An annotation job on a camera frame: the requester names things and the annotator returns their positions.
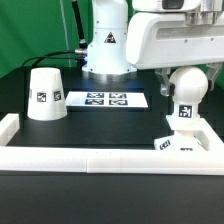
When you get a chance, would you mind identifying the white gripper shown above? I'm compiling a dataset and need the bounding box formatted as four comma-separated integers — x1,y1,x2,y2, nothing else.
126,12,224,97

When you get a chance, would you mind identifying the white lamp bulb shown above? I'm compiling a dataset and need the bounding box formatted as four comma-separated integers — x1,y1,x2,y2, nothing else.
170,66,208,122

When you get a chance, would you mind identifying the white lamp base with tags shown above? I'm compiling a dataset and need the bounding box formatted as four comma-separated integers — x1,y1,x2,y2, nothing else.
154,115,203,152

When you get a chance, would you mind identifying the white lamp shade with tags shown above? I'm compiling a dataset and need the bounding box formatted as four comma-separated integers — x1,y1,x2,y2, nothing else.
27,67,67,121

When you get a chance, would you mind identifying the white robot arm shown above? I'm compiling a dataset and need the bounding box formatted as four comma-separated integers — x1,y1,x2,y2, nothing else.
83,0,224,95

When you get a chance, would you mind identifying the white sheet with tags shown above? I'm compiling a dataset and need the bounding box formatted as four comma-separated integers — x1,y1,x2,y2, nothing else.
66,91,148,108

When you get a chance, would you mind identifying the white U-shaped frame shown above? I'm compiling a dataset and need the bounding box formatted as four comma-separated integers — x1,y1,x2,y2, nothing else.
0,114,224,175

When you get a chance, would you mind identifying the black cable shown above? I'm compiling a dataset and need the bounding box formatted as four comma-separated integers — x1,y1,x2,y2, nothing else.
21,50,88,68

